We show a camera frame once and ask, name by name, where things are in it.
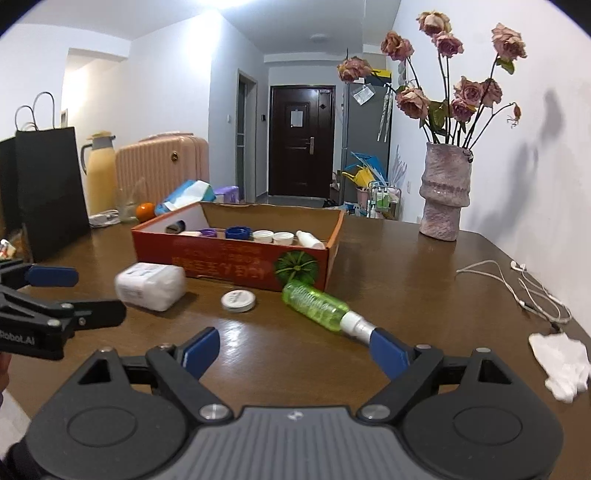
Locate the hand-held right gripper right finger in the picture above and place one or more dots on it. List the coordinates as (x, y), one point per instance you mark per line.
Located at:
(390, 351)

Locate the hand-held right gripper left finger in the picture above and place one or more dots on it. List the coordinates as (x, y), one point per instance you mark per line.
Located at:
(203, 349)

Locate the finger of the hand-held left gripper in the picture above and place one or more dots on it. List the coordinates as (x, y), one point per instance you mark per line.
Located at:
(51, 277)
(92, 311)

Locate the white round lid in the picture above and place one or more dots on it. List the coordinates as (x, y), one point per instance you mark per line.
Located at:
(238, 301)

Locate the large white plastic bottle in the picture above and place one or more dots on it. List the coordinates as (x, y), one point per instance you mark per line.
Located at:
(150, 286)

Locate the green clear plastic bottle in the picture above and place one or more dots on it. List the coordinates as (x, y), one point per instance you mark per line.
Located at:
(318, 307)

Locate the red cardboard box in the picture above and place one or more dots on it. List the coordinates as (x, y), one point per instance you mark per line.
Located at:
(221, 263)

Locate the beige square capped jar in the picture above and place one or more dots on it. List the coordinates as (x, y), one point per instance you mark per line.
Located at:
(189, 234)

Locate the white round jar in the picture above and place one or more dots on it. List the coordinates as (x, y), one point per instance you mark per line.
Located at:
(262, 236)
(283, 238)

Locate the small white bottle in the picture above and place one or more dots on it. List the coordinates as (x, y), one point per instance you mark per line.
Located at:
(310, 240)

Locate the white red snack packet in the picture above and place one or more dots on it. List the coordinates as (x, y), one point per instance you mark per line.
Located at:
(7, 250)

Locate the large black paper bag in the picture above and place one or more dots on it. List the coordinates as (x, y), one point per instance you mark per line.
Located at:
(51, 194)

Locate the clear drinking glass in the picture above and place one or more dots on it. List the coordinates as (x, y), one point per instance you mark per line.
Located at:
(125, 210)

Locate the dark paper bag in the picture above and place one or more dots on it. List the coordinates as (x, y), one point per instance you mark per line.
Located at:
(7, 184)

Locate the yellow thermos jug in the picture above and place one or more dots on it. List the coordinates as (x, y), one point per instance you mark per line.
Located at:
(101, 180)

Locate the orange fruit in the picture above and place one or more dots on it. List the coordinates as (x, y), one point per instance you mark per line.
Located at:
(145, 211)

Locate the blue wet wipes pack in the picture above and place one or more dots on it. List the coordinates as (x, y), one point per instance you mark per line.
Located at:
(184, 196)

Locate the rack with small bottles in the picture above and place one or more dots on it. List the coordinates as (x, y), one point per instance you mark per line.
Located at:
(384, 201)

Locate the purple tissue pack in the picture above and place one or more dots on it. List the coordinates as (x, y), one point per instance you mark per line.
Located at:
(227, 194)

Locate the pink plastic bin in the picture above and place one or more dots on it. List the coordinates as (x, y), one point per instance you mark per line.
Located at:
(361, 196)

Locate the pink ribbed suitcase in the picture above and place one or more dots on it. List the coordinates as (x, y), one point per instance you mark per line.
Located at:
(161, 161)

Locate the pink textured vase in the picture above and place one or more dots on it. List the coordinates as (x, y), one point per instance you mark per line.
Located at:
(445, 194)

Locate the crumpled white tissue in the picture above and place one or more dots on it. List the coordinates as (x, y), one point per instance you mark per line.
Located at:
(561, 364)

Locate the blue and yellow plastic items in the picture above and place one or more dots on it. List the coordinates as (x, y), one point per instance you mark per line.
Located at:
(364, 170)

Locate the dark brown entrance door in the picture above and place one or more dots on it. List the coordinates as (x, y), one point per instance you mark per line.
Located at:
(300, 157)

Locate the grey refrigerator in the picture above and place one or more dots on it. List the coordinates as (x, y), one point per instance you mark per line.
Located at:
(362, 129)

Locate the white hanging umbrellas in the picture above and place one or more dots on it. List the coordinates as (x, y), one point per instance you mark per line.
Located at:
(384, 115)

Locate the white paper notice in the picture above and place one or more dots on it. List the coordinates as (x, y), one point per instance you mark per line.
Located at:
(297, 117)

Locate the dried pink roses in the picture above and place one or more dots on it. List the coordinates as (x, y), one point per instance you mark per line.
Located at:
(461, 99)

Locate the yellow box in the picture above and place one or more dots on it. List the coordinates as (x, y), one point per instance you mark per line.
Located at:
(382, 77)

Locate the grey interior door frame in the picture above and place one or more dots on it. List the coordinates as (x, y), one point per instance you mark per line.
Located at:
(246, 138)

